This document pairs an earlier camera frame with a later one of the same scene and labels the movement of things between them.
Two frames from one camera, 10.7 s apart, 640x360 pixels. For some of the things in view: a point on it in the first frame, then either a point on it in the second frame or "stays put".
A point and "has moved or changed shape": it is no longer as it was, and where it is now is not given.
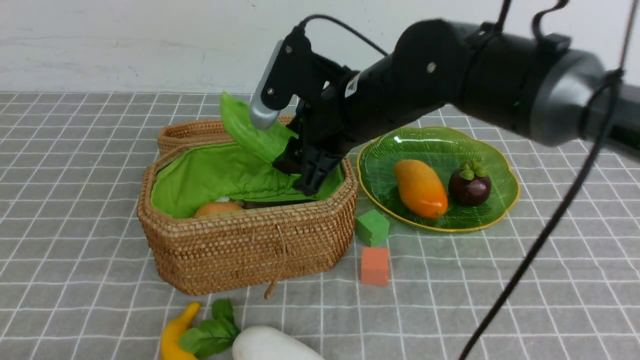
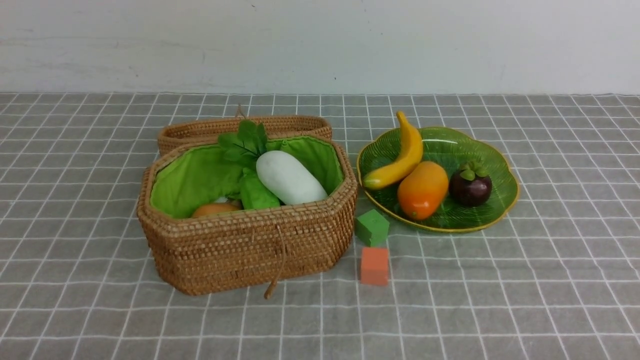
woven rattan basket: x=214 y=220 stays put
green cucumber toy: x=264 y=144 -> x=254 y=195
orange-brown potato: x=218 y=207 stays put
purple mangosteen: x=471 y=184 stays put
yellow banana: x=170 y=348 -> x=412 y=155
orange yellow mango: x=421 y=189 has moved or changed shape
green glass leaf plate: x=442 y=148 stays put
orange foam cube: x=374 y=266 stays put
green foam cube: x=372 y=229 stays put
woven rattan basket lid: x=198 y=132 stays put
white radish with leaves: x=254 y=342 -> x=289 y=181
